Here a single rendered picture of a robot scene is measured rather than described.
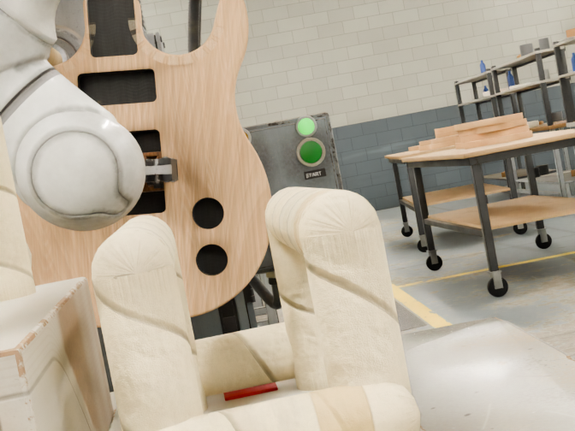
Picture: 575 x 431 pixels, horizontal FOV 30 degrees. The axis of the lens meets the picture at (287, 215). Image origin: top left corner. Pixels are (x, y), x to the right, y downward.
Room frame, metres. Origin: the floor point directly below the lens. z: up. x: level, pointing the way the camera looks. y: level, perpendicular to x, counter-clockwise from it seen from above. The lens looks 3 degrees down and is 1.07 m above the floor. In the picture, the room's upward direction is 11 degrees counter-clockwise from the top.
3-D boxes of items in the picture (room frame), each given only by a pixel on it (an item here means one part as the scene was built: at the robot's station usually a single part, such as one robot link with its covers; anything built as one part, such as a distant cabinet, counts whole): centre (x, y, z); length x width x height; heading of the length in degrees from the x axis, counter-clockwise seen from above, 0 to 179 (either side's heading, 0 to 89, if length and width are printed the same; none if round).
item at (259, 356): (0.59, 0.04, 0.96); 0.11 x 0.03 x 0.03; 96
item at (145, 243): (0.50, 0.07, 1.04); 0.20 x 0.03 x 0.03; 5
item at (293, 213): (0.50, -0.01, 1.04); 0.20 x 0.03 x 0.03; 5
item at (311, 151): (1.45, -0.05, 1.07); 0.03 x 0.01 x 0.03; 93
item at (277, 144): (1.56, 0.03, 0.99); 0.24 x 0.21 x 0.26; 3
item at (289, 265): (0.59, 0.00, 0.99); 0.03 x 0.03 x 0.09
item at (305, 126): (1.44, -0.05, 1.11); 0.03 x 0.01 x 0.03; 93
